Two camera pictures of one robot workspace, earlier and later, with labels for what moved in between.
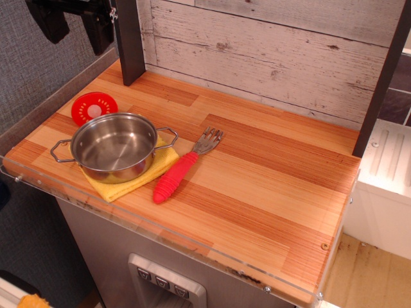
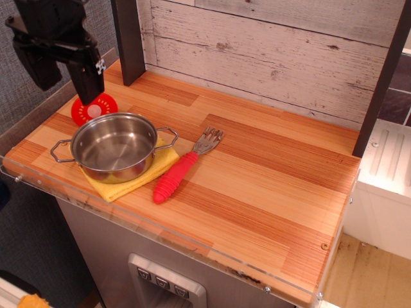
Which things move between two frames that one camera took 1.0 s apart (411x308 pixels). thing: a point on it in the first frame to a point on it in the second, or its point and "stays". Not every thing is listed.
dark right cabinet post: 384,81 stays
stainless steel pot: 113,147 stays
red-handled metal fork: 175,176 stays
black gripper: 98,16 to 57,27
